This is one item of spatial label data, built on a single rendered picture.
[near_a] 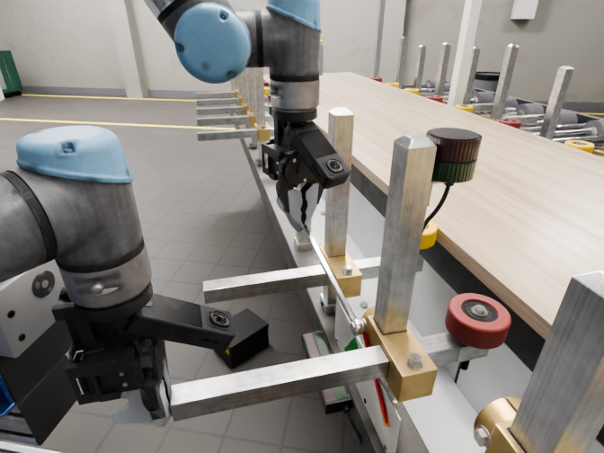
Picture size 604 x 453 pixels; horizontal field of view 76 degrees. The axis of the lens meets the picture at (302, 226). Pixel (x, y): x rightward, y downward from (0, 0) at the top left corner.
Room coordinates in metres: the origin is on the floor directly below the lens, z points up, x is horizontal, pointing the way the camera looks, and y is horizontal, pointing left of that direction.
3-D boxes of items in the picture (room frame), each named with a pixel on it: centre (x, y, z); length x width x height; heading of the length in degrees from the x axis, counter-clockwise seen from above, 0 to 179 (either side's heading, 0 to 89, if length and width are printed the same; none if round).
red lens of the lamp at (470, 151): (0.44, -0.17, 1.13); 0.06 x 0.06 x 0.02
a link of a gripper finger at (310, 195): (0.63, 0.00, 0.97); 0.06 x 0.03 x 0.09; 34
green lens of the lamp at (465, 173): (0.44, -0.17, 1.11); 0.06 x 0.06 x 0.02
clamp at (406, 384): (0.40, -0.13, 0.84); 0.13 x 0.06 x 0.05; 14
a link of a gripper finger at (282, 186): (0.59, 0.02, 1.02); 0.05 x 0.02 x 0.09; 124
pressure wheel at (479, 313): (0.41, -0.24, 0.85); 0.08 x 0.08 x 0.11
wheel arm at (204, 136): (1.59, 0.21, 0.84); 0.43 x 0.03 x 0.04; 104
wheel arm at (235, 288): (0.62, -0.03, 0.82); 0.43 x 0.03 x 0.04; 104
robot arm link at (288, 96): (0.62, 0.01, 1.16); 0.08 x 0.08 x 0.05
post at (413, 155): (0.42, -0.13, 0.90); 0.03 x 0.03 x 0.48; 14
